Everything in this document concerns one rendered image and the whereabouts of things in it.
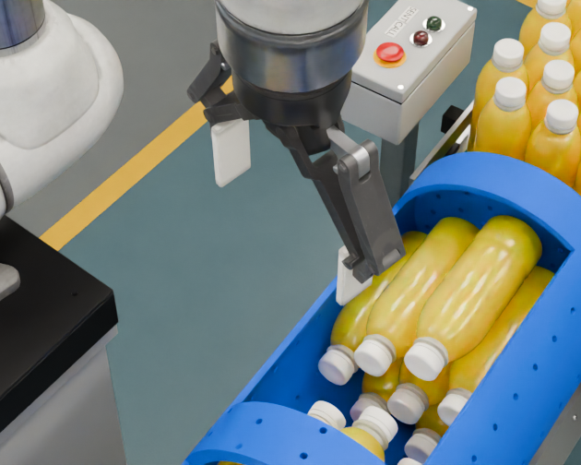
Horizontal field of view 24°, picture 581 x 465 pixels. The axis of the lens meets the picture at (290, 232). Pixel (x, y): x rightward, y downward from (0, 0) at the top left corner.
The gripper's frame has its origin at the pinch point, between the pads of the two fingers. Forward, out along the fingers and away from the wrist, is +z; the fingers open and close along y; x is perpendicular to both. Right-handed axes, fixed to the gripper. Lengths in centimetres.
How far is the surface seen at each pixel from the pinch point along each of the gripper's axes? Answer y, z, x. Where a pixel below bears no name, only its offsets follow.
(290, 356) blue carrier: 11, 49, -9
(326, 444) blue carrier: -4.7, 32.1, -0.1
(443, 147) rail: 28, 66, -52
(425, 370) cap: -2.6, 40.8, -15.8
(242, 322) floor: 70, 168, -46
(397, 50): 37, 53, -50
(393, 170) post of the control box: 36, 79, -51
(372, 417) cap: -3.6, 38.3, -7.2
